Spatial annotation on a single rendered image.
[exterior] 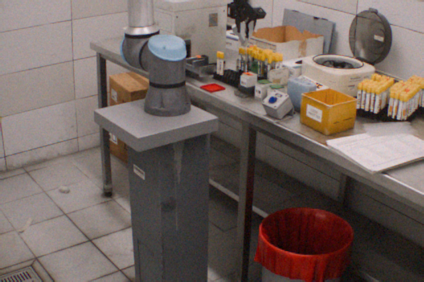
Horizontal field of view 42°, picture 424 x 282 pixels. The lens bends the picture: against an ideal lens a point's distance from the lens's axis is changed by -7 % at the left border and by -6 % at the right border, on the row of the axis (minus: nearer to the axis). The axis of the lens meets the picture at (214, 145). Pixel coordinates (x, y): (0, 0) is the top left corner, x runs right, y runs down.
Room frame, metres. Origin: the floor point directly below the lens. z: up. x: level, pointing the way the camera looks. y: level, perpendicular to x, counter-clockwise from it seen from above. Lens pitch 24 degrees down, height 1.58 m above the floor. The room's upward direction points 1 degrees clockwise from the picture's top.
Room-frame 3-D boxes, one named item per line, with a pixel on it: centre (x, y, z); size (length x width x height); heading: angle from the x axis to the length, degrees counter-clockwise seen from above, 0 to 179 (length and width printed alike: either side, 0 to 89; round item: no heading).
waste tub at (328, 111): (1.76, -0.36, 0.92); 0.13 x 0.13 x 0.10; 35
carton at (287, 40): (2.43, -0.27, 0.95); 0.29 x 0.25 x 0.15; 128
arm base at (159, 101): (1.77, 0.15, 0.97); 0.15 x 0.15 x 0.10
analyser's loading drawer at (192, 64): (2.27, 0.10, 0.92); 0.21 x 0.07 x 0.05; 38
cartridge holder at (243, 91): (2.04, -0.12, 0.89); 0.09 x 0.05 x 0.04; 127
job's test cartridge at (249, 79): (2.05, -0.12, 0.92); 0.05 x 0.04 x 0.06; 127
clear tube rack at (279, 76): (2.23, -0.18, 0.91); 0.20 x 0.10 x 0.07; 38
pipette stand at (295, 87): (1.90, -0.29, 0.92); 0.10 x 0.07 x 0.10; 40
